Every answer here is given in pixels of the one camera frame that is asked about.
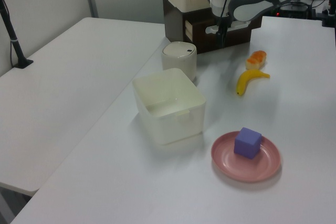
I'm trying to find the white open plastic bin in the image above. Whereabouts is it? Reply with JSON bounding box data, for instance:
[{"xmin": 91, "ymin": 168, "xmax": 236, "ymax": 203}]
[{"xmin": 131, "ymin": 68, "xmax": 206, "ymax": 145}]

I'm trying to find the small cream lidded trash can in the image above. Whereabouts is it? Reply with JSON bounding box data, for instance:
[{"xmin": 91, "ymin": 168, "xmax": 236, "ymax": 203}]
[{"xmin": 160, "ymin": 41, "xmax": 197, "ymax": 82}]

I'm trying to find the yellow toy banana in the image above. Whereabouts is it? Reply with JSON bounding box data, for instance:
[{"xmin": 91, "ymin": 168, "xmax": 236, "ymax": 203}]
[{"xmin": 236, "ymin": 69, "xmax": 270, "ymax": 97}]

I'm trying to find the black electronics box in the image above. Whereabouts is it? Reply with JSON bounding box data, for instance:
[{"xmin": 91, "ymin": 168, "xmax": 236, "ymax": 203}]
[{"xmin": 275, "ymin": 0, "xmax": 316, "ymax": 19}]

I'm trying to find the dark wooden drawer cabinet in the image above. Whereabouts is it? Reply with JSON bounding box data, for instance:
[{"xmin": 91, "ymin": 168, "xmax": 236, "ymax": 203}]
[{"xmin": 162, "ymin": 0, "xmax": 263, "ymax": 45}]

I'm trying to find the pink plate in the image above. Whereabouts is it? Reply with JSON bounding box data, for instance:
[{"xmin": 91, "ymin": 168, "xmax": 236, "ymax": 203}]
[{"xmin": 211, "ymin": 131, "xmax": 281, "ymax": 183}]

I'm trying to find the purple cube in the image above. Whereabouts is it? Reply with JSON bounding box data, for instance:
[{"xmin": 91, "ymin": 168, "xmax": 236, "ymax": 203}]
[{"xmin": 233, "ymin": 127, "xmax": 263, "ymax": 160}]

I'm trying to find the black clamp mount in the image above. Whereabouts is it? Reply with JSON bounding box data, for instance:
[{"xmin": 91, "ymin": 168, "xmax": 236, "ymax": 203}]
[{"xmin": 316, "ymin": 0, "xmax": 336, "ymax": 27}]

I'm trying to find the orange glazed toy bread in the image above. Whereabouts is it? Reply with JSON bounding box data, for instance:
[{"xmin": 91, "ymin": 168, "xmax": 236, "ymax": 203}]
[{"xmin": 245, "ymin": 50, "xmax": 268, "ymax": 70}]

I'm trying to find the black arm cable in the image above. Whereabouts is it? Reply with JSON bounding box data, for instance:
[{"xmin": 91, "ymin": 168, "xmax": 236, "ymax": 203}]
[{"xmin": 219, "ymin": 0, "xmax": 253, "ymax": 27}]

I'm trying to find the black camera stand pole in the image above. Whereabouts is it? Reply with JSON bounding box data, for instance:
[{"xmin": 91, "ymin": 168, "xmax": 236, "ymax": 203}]
[{"xmin": 0, "ymin": 0, "xmax": 34, "ymax": 69}]

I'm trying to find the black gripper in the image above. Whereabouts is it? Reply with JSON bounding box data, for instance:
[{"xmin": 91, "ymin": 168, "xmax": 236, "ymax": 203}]
[{"xmin": 213, "ymin": 14, "xmax": 229, "ymax": 49}]

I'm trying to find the dark drawer with white handle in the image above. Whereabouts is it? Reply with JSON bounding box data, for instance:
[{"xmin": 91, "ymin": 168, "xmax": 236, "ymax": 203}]
[{"xmin": 184, "ymin": 19, "xmax": 253, "ymax": 55}]

